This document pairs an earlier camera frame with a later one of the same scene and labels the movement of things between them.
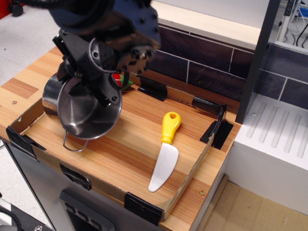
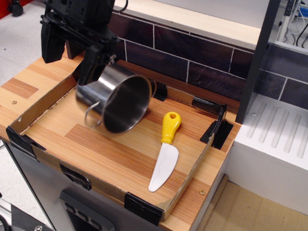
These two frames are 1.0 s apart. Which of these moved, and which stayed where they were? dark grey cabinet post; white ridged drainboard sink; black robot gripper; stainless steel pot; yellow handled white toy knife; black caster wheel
Moved: stainless steel pot; black robot gripper
Stayed: yellow handled white toy knife; dark grey cabinet post; black caster wheel; white ridged drainboard sink
